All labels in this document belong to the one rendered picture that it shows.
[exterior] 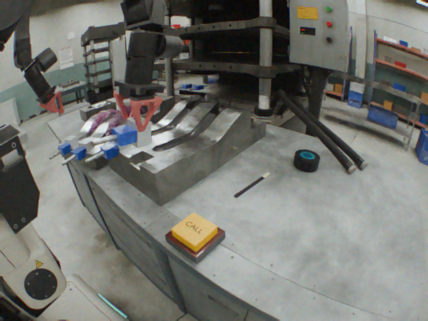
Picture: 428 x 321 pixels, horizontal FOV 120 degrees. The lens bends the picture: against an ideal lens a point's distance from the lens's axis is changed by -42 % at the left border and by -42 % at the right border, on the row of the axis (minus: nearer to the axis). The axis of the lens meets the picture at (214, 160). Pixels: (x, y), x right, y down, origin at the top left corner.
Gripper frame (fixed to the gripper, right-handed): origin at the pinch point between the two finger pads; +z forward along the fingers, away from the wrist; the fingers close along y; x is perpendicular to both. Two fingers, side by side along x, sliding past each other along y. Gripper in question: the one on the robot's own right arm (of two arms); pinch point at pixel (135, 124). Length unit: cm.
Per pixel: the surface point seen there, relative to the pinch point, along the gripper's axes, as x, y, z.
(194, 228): 2.3, -21.9, 11.5
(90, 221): -9, 88, 110
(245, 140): -34.8, -9.2, 8.1
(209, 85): -81, 45, 3
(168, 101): -39, 34, 7
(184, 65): -79, 68, -7
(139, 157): -2.8, 2.0, 9.9
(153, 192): -0.1, -7.5, 13.5
